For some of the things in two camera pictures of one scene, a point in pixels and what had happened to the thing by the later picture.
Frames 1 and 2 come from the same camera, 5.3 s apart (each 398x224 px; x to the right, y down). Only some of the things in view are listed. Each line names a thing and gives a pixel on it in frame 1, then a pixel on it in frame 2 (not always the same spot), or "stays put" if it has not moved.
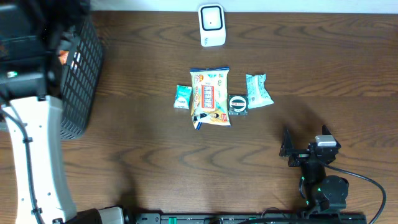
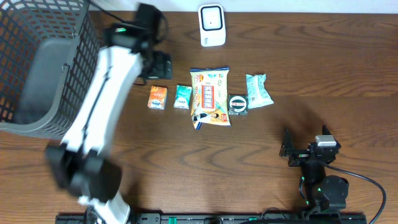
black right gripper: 300,155 stays put
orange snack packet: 63,55 → 157,98
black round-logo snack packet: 238,104 stays put
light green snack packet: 257,93 stays put
